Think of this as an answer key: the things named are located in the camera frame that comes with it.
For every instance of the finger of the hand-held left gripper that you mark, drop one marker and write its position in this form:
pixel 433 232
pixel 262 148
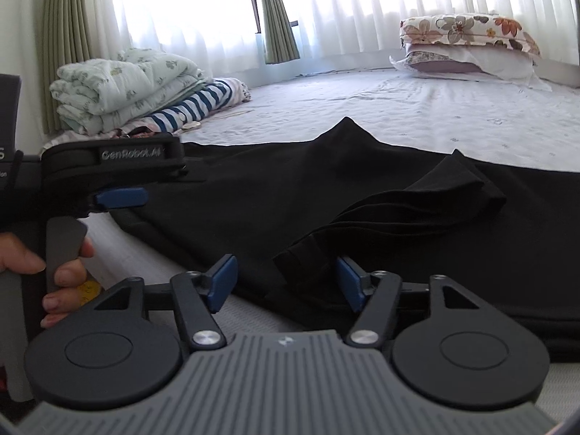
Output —
pixel 122 197

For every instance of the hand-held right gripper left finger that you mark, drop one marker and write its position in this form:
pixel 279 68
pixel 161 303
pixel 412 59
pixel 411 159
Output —
pixel 222 281

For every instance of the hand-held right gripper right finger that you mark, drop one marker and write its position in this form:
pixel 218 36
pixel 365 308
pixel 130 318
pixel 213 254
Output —
pixel 351 281

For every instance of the black pants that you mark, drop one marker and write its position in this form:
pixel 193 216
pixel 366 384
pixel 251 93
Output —
pixel 253 204

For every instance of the person's left hand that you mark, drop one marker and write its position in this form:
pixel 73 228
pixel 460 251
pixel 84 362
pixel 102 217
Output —
pixel 18 256

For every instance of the folded pale green quilt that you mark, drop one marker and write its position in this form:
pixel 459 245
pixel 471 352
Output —
pixel 118 86

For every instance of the blue white striped cloth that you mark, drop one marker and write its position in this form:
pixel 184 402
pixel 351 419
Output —
pixel 195 104

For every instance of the green curtain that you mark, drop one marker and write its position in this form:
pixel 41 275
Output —
pixel 277 18
pixel 68 31

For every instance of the white floral cloth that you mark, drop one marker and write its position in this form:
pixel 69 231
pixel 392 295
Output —
pixel 239 88

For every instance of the bed with white sheet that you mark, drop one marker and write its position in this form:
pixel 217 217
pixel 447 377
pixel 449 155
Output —
pixel 362 108

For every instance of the white and mauve pillow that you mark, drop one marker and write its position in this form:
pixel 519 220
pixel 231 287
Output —
pixel 494 63

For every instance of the white sheer curtain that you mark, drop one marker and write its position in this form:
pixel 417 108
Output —
pixel 385 13

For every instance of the floral pillow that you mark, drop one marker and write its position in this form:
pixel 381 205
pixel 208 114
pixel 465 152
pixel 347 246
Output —
pixel 466 29

